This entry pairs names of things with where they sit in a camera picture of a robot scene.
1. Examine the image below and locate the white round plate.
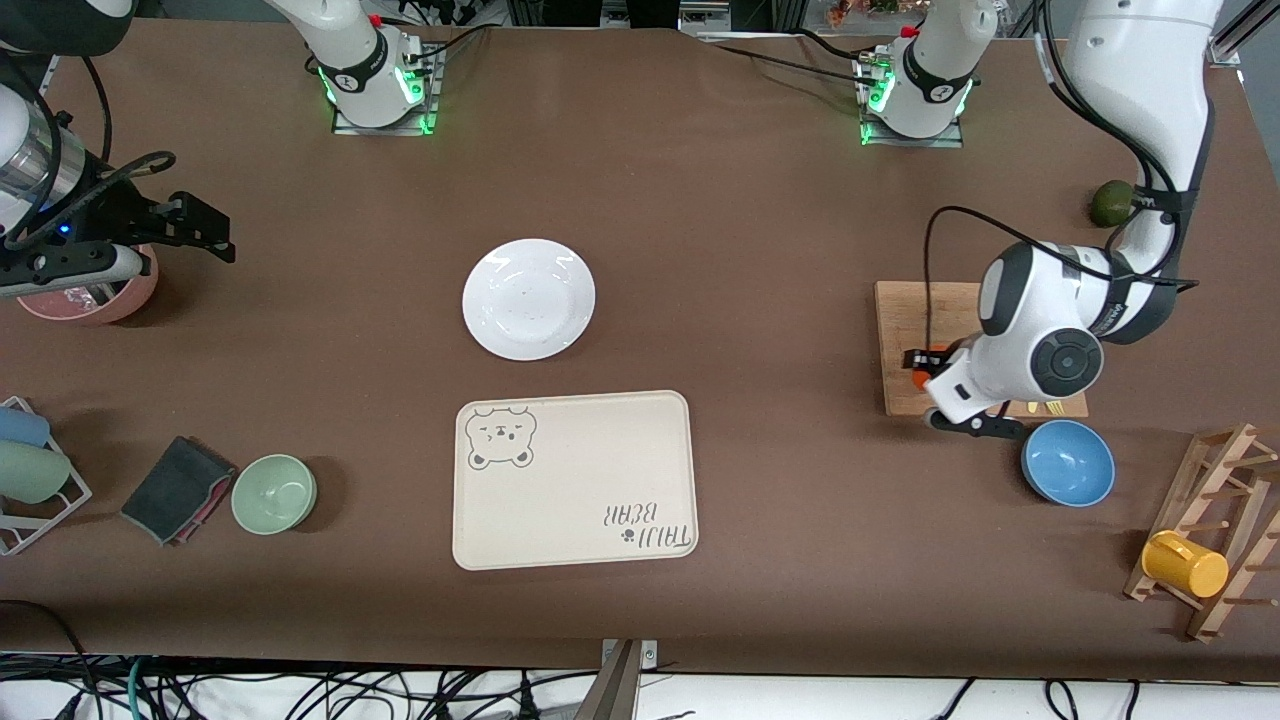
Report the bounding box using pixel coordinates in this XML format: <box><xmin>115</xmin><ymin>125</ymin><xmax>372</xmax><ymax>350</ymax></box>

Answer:
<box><xmin>462</xmin><ymin>238</ymin><xmax>597</xmax><ymax>362</ymax></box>

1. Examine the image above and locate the wooden cutting board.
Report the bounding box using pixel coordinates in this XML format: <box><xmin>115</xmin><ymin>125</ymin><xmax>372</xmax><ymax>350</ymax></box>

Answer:
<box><xmin>874</xmin><ymin>280</ymin><xmax>1090</xmax><ymax>419</ymax></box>

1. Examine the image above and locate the pink bowl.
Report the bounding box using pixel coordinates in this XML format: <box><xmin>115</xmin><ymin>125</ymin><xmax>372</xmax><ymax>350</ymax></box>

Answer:
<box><xmin>17</xmin><ymin>245</ymin><xmax>159</xmax><ymax>326</ymax></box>

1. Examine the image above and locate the blue bowl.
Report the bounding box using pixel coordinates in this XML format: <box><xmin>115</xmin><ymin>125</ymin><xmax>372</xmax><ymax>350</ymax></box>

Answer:
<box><xmin>1021</xmin><ymin>419</ymin><xmax>1117</xmax><ymax>508</ymax></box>

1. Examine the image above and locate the light blue cup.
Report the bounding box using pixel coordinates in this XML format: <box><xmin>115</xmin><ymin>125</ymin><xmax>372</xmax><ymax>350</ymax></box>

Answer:
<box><xmin>0</xmin><ymin>405</ymin><xmax>51</xmax><ymax>448</ymax></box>

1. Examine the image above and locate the dark green lime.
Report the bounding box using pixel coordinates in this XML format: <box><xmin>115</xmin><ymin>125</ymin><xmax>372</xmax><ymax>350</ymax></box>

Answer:
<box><xmin>1089</xmin><ymin>180</ymin><xmax>1138</xmax><ymax>229</ymax></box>

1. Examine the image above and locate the dark grey folded cloth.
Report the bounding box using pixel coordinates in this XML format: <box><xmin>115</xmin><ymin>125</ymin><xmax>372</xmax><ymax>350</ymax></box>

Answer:
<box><xmin>120</xmin><ymin>435</ymin><xmax>238</xmax><ymax>547</ymax></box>

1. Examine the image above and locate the pale green bowl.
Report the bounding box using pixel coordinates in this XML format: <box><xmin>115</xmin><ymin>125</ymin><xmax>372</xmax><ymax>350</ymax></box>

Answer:
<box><xmin>231</xmin><ymin>454</ymin><xmax>318</xmax><ymax>536</ymax></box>

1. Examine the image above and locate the pale green cup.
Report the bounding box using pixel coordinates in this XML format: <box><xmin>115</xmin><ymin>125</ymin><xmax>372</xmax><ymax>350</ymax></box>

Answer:
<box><xmin>0</xmin><ymin>440</ymin><xmax>73</xmax><ymax>505</ymax></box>

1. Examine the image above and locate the wooden mug rack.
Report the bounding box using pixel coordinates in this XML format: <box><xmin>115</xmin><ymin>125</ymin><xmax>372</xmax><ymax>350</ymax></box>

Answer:
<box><xmin>1123</xmin><ymin>423</ymin><xmax>1280</xmax><ymax>643</ymax></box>

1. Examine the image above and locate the yellow mug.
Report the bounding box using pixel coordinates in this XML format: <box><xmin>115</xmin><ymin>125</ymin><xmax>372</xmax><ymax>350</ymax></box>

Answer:
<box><xmin>1141</xmin><ymin>530</ymin><xmax>1230</xmax><ymax>600</ymax></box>

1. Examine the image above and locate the cream tray with bear print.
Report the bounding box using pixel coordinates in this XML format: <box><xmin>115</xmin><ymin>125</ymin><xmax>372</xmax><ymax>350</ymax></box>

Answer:
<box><xmin>452</xmin><ymin>390</ymin><xmax>699</xmax><ymax>572</ymax></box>

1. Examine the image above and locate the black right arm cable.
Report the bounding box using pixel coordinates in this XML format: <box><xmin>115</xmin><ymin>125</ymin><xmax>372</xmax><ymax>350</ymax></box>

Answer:
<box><xmin>0</xmin><ymin>50</ymin><xmax>177</xmax><ymax>251</ymax></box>

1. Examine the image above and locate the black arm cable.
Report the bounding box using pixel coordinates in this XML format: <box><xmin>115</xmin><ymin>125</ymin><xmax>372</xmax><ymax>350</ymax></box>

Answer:
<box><xmin>922</xmin><ymin>205</ymin><xmax>1201</xmax><ymax>351</ymax></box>
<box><xmin>0</xmin><ymin>50</ymin><xmax>177</xmax><ymax>251</ymax></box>

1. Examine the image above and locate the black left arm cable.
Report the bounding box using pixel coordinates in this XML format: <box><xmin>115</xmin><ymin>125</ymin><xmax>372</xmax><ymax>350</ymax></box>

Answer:
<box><xmin>922</xmin><ymin>205</ymin><xmax>1201</xmax><ymax>351</ymax></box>

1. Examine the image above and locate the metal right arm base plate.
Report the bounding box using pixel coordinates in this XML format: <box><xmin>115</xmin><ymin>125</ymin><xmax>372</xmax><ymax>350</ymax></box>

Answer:
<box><xmin>332</xmin><ymin>40</ymin><xmax>442</xmax><ymax>137</ymax></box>

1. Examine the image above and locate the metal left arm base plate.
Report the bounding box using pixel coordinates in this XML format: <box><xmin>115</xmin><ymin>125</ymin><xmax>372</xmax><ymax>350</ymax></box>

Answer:
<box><xmin>860</xmin><ymin>50</ymin><xmax>966</xmax><ymax>149</ymax></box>

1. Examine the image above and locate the white wire cup holder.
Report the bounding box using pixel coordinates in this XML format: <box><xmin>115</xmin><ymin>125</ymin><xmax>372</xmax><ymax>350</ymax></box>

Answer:
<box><xmin>0</xmin><ymin>396</ymin><xmax>93</xmax><ymax>557</ymax></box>

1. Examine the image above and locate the black table cable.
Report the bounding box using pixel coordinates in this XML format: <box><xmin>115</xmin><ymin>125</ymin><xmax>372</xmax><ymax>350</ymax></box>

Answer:
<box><xmin>700</xmin><ymin>40</ymin><xmax>881</xmax><ymax>89</ymax></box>
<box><xmin>418</xmin><ymin>22</ymin><xmax>493</xmax><ymax>63</ymax></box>

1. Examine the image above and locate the black floor cable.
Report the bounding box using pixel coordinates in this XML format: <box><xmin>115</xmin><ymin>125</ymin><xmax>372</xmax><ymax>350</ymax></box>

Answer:
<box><xmin>0</xmin><ymin>598</ymin><xmax>101</xmax><ymax>720</ymax></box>

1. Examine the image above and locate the grey metal bracket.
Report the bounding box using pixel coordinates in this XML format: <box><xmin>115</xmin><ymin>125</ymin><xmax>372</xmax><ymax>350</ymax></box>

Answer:
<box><xmin>575</xmin><ymin>638</ymin><xmax>661</xmax><ymax>720</ymax></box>

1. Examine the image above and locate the aluminium frame profile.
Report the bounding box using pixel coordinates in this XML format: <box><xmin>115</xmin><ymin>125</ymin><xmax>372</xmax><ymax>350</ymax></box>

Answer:
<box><xmin>1205</xmin><ymin>0</ymin><xmax>1280</xmax><ymax>66</ymax></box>

